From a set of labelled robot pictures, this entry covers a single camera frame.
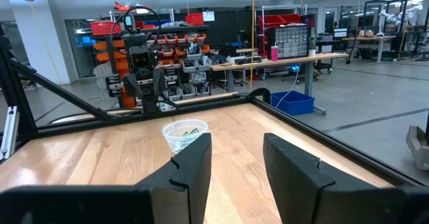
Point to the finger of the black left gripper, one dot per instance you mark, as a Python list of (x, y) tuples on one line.
[(132, 86), (159, 81)]

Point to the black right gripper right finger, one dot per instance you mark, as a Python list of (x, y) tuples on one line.
[(301, 190)]

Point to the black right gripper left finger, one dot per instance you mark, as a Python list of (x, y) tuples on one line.
[(187, 183)]

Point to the banknote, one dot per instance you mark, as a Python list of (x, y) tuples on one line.
[(181, 146), (191, 132)]

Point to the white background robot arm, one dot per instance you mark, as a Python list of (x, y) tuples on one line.
[(402, 16)]

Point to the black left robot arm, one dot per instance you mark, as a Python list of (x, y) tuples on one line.
[(149, 105)]

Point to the shelf rack with orange bins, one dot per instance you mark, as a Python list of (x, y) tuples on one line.
[(187, 56)]

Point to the clear round plastic container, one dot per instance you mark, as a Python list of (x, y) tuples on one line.
[(171, 130)]

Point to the red plastic crate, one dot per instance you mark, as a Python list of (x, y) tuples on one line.
[(194, 19), (104, 27)]

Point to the white paper sign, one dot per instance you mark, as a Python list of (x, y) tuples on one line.
[(208, 16)]

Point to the blue plastic bin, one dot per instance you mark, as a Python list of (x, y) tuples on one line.
[(291, 103)]

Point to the wooden height-adjustable desk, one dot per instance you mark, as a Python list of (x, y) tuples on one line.
[(268, 63)]

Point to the pink tumbler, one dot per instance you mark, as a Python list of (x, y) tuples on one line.
[(275, 53)]

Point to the grey plastic tray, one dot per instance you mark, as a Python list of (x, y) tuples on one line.
[(419, 150)]

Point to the grey small-parts drawer cabinet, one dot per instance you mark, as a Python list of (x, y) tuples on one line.
[(288, 41)]

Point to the light wooden work table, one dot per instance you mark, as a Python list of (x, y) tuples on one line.
[(368, 38)]

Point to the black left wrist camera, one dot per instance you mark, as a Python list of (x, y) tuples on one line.
[(140, 58)]

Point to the black aluminium table frame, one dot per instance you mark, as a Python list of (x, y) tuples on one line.
[(201, 107)]

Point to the silver aluminium bracket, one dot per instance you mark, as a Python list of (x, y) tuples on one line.
[(9, 133)]

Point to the black frame robot station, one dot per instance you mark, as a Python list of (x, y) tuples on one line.
[(405, 2)]

